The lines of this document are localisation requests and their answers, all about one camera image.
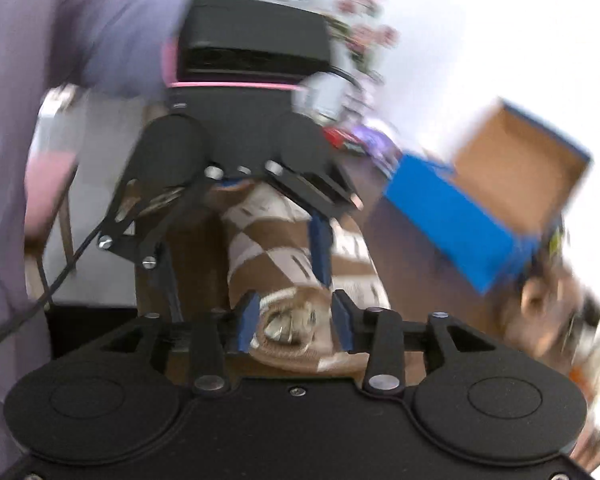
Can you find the pink flowers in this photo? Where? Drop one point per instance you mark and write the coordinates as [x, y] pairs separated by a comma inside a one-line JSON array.
[[365, 20]]

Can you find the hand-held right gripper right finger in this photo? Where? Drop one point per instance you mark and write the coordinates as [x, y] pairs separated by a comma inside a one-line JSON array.
[[341, 325]]

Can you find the person's left forearm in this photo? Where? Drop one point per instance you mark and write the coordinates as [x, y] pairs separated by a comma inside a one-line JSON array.
[[105, 35]]

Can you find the purple tissue pack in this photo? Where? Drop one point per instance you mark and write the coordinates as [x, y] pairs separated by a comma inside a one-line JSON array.
[[380, 140]]

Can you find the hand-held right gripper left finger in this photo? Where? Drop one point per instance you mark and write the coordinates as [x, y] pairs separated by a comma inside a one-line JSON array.
[[247, 322]]

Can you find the brown ceramic teapot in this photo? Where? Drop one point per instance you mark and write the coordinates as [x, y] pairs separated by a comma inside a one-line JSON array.
[[550, 305]]

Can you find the blue cardboard box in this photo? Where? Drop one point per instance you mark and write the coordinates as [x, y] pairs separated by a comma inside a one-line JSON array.
[[470, 200]]

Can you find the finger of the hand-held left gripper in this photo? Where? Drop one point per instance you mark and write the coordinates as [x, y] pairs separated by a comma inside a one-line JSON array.
[[321, 245], [145, 240]]

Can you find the pink seat chair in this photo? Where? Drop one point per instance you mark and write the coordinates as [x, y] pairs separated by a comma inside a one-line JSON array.
[[47, 190]]

